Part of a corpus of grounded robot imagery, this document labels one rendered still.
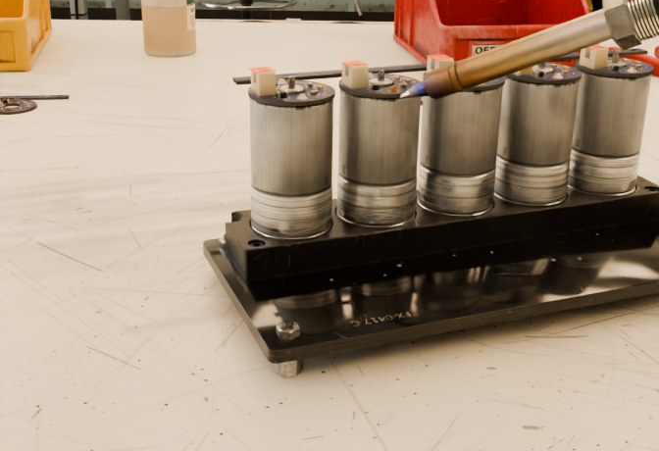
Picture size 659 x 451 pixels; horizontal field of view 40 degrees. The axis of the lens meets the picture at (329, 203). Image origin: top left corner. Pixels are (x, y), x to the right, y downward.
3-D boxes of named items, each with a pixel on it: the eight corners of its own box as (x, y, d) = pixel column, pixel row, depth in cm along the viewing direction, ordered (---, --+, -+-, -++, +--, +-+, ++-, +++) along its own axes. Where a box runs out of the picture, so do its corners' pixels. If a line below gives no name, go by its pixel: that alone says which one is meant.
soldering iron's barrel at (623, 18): (430, 119, 25) (666, 39, 22) (409, 66, 25) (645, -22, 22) (445, 107, 26) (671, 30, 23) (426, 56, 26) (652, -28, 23)
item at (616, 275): (614, 211, 35) (619, 183, 34) (760, 293, 28) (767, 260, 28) (202, 272, 29) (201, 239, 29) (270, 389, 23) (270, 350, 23)
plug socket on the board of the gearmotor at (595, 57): (613, 68, 29) (616, 47, 29) (590, 70, 29) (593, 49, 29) (597, 63, 30) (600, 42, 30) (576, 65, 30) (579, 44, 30)
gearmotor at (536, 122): (578, 225, 30) (597, 74, 28) (514, 234, 29) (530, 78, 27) (536, 199, 32) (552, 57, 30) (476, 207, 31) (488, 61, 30)
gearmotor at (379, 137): (427, 247, 28) (436, 86, 26) (353, 258, 27) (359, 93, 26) (393, 219, 30) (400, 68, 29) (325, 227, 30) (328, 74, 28)
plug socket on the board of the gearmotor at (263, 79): (284, 95, 26) (284, 72, 25) (255, 97, 25) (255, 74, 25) (276, 88, 26) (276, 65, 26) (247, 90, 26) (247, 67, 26)
